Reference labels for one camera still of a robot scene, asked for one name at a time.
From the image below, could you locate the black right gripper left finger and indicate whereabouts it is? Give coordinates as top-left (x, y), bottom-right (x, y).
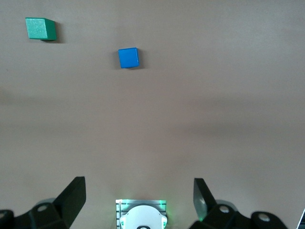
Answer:
top-left (0, 176), bottom-right (87, 229)

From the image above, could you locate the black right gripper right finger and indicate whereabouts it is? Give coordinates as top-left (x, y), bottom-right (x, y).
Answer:
top-left (189, 177), bottom-right (288, 229)

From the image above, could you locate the blue wooden block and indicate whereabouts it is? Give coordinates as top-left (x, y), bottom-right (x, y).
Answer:
top-left (118, 47), bottom-right (140, 69)

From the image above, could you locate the green wooden block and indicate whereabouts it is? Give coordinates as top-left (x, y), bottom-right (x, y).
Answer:
top-left (25, 17), bottom-right (57, 41)

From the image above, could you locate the brown paper table cover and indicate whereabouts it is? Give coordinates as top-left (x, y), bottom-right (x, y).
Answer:
top-left (0, 0), bottom-right (305, 229)

